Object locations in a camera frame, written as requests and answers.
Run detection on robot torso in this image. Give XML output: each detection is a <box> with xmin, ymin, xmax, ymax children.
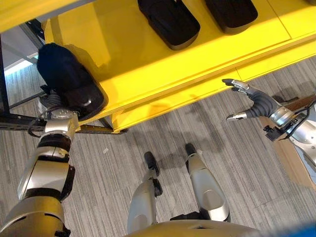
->
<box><xmin>124</xmin><ymin>219</ymin><xmax>272</xmax><ymax>237</ymax></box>

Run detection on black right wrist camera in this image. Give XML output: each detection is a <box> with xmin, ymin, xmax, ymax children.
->
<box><xmin>262</xmin><ymin>124</ymin><xmax>282</xmax><ymax>142</ymax></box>

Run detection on black sole-shaped part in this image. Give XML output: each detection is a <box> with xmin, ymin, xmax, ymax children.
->
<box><xmin>37</xmin><ymin>42</ymin><xmax>109</xmax><ymax>122</ymax></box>
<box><xmin>137</xmin><ymin>0</ymin><xmax>201</xmax><ymax>51</ymax></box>
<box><xmin>204</xmin><ymin>0</ymin><xmax>259</xmax><ymax>36</ymax></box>

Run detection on yellow shelf unit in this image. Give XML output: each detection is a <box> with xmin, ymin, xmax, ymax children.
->
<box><xmin>0</xmin><ymin>0</ymin><xmax>316</xmax><ymax>134</ymax></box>

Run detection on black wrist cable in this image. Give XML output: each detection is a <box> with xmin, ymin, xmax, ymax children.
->
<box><xmin>283</xmin><ymin>100</ymin><xmax>316</xmax><ymax>136</ymax></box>

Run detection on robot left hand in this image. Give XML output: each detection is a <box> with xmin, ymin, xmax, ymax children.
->
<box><xmin>39</xmin><ymin>84</ymin><xmax>64</xmax><ymax>111</ymax></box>

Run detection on brown cardboard sheet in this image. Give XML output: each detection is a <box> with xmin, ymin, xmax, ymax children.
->
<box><xmin>258</xmin><ymin>93</ymin><xmax>316</xmax><ymax>191</ymax></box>

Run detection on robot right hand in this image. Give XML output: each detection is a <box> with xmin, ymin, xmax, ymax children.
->
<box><xmin>222</xmin><ymin>78</ymin><xmax>282</xmax><ymax>122</ymax></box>

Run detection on blue plastic box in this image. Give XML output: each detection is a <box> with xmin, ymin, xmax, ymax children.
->
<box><xmin>277</xmin><ymin>221</ymin><xmax>316</xmax><ymax>237</ymax></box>

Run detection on robot left leg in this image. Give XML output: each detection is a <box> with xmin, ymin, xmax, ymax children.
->
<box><xmin>126</xmin><ymin>151</ymin><xmax>164</xmax><ymax>235</ymax></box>

